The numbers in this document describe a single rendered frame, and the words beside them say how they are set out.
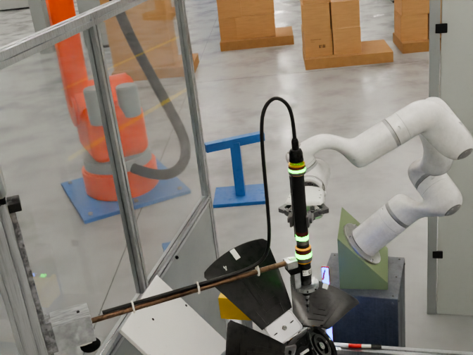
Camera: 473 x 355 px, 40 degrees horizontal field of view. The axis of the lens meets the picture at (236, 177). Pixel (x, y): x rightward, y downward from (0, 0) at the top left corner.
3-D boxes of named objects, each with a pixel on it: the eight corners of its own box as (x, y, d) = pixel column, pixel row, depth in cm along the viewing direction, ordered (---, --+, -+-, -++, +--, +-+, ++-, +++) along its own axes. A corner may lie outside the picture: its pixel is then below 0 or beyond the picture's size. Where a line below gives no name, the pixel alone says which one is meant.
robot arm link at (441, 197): (395, 203, 251) (444, 163, 241) (422, 243, 242) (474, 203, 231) (380, 200, 242) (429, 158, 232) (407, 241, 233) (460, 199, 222)
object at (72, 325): (53, 356, 155) (46, 327, 152) (51, 339, 162) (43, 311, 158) (96, 343, 158) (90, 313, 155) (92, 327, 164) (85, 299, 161)
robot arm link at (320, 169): (314, 168, 185) (330, 194, 187) (320, 151, 196) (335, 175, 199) (288, 180, 188) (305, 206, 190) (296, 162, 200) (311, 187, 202)
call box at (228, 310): (221, 322, 232) (217, 297, 228) (228, 306, 241) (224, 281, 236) (265, 325, 228) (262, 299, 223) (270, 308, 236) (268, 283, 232)
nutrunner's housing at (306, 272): (303, 299, 178) (291, 142, 160) (297, 292, 182) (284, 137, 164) (316, 295, 179) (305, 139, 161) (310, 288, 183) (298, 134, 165)
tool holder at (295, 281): (293, 299, 175) (291, 267, 171) (282, 285, 181) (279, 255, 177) (323, 289, 178) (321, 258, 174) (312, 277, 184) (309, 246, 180)
